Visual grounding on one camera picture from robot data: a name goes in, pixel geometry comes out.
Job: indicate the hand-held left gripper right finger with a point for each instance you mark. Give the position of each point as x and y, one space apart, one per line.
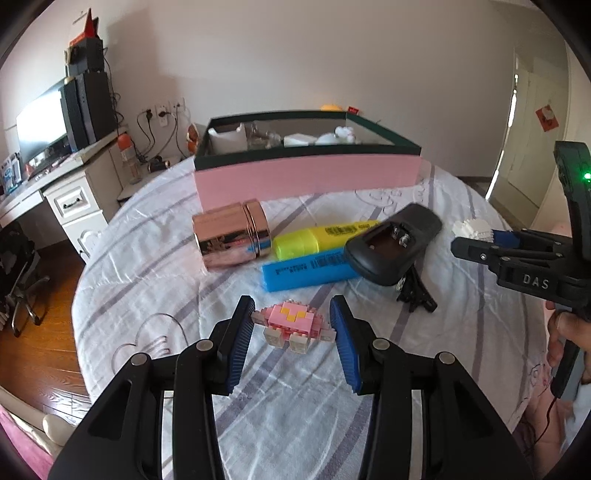
346 346

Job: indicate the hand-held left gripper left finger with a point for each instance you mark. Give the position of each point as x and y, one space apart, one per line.
241 346

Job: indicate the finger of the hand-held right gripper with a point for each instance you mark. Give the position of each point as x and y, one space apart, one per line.
505 239
471 249

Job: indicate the white brick toy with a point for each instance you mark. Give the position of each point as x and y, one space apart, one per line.
471 230

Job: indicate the pink axolotl brick toy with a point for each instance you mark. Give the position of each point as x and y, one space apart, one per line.
291 323

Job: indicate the black remote control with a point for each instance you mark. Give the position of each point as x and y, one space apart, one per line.
392 261

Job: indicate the blue highlighter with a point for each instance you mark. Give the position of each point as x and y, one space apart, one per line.
295 274

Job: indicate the rose gold jar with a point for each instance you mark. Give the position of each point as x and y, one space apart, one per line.
226 237

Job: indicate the yellow highlighter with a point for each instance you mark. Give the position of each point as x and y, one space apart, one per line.
300 242

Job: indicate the pink box with dark rim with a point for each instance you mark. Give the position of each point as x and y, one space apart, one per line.
300 184

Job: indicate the white animal figurine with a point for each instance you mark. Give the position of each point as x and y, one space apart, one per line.
345 134

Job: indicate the white cup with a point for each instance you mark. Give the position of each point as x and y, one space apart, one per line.
226 138

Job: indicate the person's right hand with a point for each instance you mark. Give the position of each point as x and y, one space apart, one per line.
577 332

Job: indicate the white door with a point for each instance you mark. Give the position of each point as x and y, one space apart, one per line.
531 138

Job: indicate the red door ornament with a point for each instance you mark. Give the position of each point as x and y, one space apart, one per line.
547 117

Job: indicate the round table striped cloth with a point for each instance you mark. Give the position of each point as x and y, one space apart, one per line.
161 277

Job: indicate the white bedside cabinet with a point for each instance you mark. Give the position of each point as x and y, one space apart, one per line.
138 189

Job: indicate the yellow plush octopus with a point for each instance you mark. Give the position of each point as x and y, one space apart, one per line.
332 107

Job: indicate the black cylinder item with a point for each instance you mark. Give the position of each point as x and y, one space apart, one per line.
158 165

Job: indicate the orange anatomical model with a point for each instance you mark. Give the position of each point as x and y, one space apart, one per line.
193 138

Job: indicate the pink printed bedsheet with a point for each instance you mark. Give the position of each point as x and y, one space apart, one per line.
540 457

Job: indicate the orange capped bottle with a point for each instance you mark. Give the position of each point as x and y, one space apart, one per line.
128 157

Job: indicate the white desk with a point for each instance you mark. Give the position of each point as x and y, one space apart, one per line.
69 203

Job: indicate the black office chair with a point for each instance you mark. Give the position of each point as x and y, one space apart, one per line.
18 277

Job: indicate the pink bedding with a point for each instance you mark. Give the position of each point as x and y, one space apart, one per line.
23 443

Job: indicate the black computer tower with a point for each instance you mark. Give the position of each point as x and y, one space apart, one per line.
97 110

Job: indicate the blue white cartons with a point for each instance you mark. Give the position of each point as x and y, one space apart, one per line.
10 173

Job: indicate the black computer monitor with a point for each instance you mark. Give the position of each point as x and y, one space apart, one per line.
41 120

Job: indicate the black box with round dial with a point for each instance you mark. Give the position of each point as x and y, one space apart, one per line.
85 57

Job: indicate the red white desk calendar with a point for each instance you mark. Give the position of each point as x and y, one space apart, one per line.
87 27

